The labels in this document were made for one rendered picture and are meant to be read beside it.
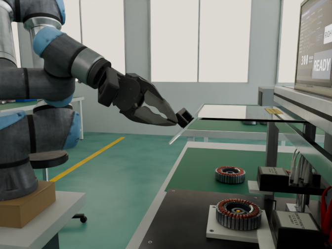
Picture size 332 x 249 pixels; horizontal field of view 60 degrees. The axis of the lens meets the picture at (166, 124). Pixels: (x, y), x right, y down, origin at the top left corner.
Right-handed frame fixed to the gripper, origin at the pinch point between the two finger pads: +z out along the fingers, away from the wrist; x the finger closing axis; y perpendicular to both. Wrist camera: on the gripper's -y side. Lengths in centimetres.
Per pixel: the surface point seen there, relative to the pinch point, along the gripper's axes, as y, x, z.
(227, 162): 71, 20, 26
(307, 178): 9.6, -3.0, 33.2
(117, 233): 122, 123, -2
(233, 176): 44, 16, 27
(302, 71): 12.9, -23.0, 19.1
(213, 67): 459, -9, -21
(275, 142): 28.9, -4.2, 27.6
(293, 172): 11.1, -2.4, 30.5
